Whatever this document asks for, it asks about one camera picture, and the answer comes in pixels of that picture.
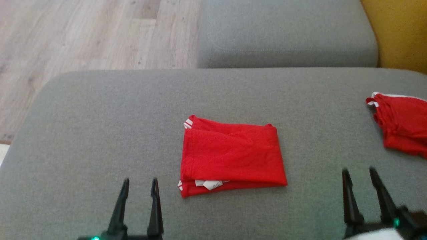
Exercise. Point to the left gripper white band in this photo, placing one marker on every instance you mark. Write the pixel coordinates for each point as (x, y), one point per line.
(133, 238)

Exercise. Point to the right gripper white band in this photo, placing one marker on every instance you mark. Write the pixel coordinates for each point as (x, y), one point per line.
(373, 234)

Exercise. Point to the red shorts with white trim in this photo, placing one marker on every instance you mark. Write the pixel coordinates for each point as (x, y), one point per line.
(403, 123)

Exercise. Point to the red basketball jersey white trim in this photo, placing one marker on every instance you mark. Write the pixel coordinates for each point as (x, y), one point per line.
(233, 153)

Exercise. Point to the yellow and grey sofa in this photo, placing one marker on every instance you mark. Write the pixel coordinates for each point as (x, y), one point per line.
(100, 133)

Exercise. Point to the yellow sofa backrest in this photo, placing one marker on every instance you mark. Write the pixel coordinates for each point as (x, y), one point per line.
(400, 33)

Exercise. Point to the grey sofa seat cushion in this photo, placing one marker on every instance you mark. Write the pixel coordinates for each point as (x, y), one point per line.
(283, 33)

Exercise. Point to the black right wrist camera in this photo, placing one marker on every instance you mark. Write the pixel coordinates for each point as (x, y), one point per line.
(413, 221)

